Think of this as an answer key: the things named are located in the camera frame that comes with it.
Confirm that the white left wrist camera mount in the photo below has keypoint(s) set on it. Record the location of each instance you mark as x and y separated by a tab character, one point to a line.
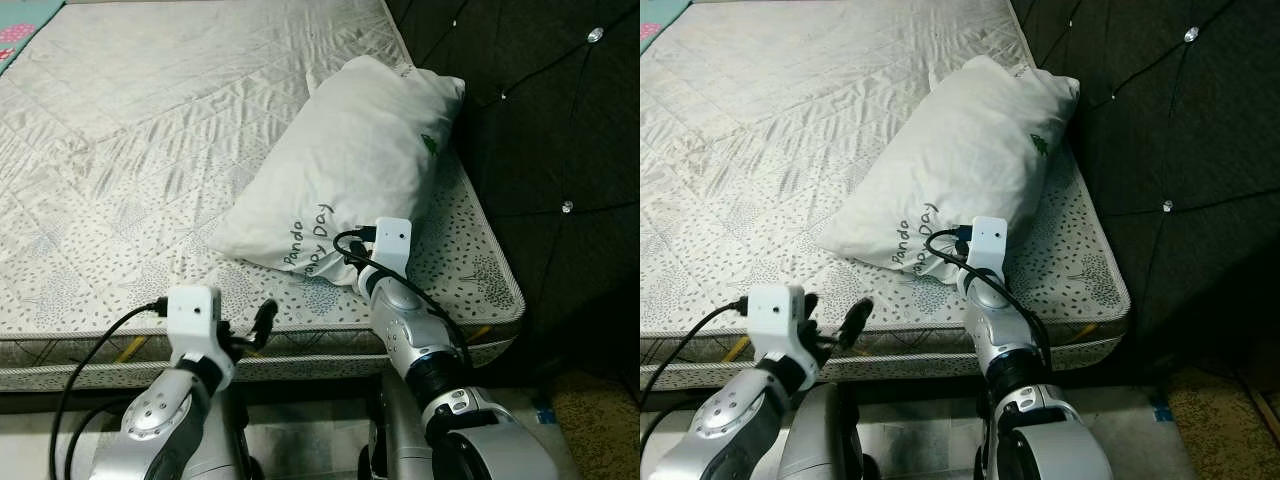
192	312
775	312

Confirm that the silver robot right leg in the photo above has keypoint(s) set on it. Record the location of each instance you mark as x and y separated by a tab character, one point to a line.
400	430

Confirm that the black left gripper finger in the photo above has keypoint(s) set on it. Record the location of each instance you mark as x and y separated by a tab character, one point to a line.
810	312
265	318
855	320

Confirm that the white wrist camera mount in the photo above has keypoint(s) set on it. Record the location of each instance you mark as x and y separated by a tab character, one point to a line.
392	240
192	312
988	240
775	312

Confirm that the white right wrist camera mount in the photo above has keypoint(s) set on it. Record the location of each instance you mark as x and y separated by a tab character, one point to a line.
392	240
988	240

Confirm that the white quilted mattress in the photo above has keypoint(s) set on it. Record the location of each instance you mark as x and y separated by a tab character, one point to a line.
150	120
780	120

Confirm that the teal blanket with coloured shapes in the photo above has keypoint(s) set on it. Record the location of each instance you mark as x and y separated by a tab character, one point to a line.
20	30
655	15

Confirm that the silver robot leg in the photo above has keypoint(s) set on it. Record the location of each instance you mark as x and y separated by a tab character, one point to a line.
820	440
400	430
225	440

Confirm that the black tufted headboard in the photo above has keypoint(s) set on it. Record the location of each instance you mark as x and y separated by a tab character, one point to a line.
550	130
1180	130

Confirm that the silver robot left leg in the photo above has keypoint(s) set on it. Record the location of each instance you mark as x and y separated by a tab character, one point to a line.
225	440
820	440

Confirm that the brown patterned rug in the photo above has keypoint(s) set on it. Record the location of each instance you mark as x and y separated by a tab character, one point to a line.
600	430
1225	430

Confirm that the white pillow with lettering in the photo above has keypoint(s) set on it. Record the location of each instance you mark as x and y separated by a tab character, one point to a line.
950	160
340	160

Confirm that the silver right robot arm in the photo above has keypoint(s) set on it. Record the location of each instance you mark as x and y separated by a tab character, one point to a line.
410	320
1005	330

